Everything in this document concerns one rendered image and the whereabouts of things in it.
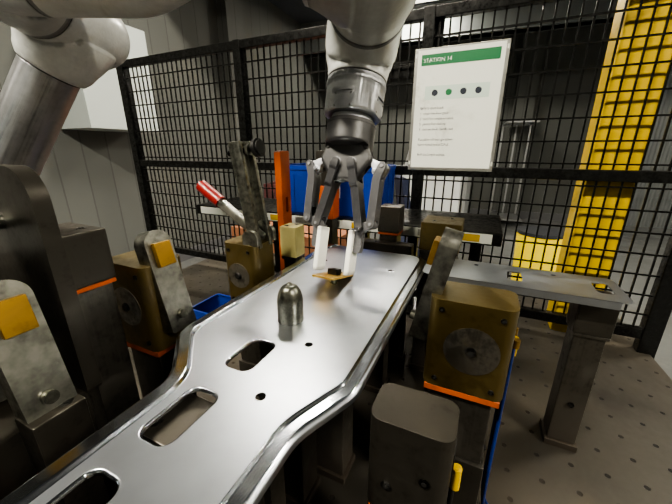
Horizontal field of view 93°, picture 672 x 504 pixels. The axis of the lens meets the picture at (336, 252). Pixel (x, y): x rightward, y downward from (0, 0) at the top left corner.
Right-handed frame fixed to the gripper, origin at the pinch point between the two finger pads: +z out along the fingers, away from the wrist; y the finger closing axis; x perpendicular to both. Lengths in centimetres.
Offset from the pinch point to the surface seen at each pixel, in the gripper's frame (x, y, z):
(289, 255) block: 5.7, -12.2, 2.5
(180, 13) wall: 182, -285, -198
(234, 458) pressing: -28.9, 7.3, 12.9
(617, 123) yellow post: 50, 45, -36
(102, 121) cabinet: 92, -237, -59
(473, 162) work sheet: 48, 16, -26
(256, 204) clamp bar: -2.4, -14.6, -6.1
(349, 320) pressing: -9.2, 7.1, 7.4
